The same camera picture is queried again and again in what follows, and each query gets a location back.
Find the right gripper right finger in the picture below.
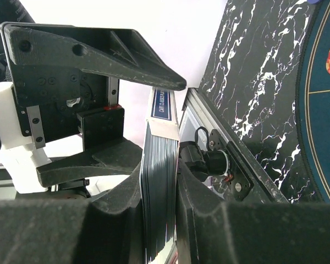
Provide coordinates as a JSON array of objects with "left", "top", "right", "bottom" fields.
[{"left": 176, "top": 162, "right": 330, "bottom": 263}]

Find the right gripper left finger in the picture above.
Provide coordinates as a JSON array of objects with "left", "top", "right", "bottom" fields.
[{"left": 0, "top": 168, "right": 143, "bottom": 263}]

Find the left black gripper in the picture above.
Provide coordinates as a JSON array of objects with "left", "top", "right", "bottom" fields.
[{"left": 1, "top": 23, "right": 186, "bottom": 187}]

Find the blue-backed playing cards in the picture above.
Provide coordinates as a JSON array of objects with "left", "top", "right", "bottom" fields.
[{"left": 139, "top": 124, "right": 178, "bottom": 263}]

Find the blue playing card deck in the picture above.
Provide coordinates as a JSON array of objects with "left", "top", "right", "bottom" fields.
[{"left": 146, "top": 87, "right": 179, "bottom": 141}]

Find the purple small blind button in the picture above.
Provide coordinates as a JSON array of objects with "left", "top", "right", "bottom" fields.
[{"left": 307, "top": 0, "right": 322, "bottom": 4}]

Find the round blue poker mat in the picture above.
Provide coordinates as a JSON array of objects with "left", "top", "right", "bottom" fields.
[{"left": 296, "top": 1, "right": 330, "bottom": 204}]

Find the black rail end knob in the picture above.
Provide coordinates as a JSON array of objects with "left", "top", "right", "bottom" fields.
[{"left": 179, "top": 141, "right": 232, "bottom": 182}]

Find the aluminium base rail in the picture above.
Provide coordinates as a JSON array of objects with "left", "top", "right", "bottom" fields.
[{"left": 180, "top": 88, "right": 287, "bottom": 204}]

